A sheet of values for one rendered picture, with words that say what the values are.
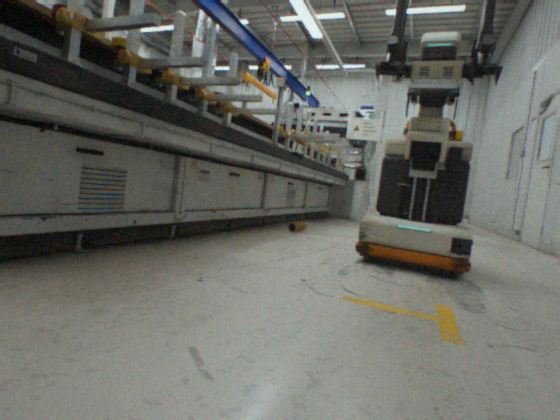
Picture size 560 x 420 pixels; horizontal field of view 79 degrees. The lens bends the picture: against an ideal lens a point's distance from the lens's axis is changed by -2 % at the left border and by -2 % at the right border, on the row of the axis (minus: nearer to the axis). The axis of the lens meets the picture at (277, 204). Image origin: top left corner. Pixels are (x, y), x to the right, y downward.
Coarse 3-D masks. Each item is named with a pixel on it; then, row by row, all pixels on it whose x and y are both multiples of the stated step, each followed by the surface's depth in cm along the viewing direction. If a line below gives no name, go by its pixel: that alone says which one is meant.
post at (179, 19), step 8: (176, 16) 154; (184, 16) 156; (176, 24) 154; (184, 24) 156; (176, 32) 154; (176, 40) 154; (176, 48) 154; (176, 56) 154; (176, 72) 156; (168, 88) 156; (176, 88) 157; (168, 96) 156
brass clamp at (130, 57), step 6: (120, 54) 130; (126, 54) 129; (132, 54) 131; (120, 60) 130; (126, 60) 129; (132, 60) 131; (138, 60) 134; (138, 66) 134; (144, 72) 140; (150, 72) 141
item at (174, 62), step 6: (114, 60) 140; (144, 60) 134; (150, 60) 133; (156, 60) 132; (162, 60) 131; (168, 60) 130; (174, 60) 129; (180, 60) 128; (186, 60) 127; (192, 60) 126; (198, 60) 125; (204, 60) 126; (114, 66) 140; (120, 66) 139; (144, 66) 135; (150, 66) 134; (156, 66) 133; (162, 66) 132; (168, 66) 131; (174, 66) 130; (180, 66) 130; (186, 66) 129; (192, 66) 128; (198, 66) 127; (204, 66) 127
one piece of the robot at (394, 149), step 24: (408, 120) 247; (456, 144) 216; (384, 168) 233; (408, 168) 227; (384, 192) 233; (408, 192) 226; (432, 192) 221; (456, 192) 216; (408, 216) 223; (432, 216) 219; (456, 216) 216
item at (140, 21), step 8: (128, 16) 105; (136, 16) 104; (144, 16) 102; (152, 16) 101; (56, 24) 117; (88, 24) 111; (96, 24) 110; (104, 24) 109; (112, 24) 107; (120, 24) 106; (128, 24) 105; (136, 24) 104; (144, 24) 103; (152, 24) 102; (96, 32) 113
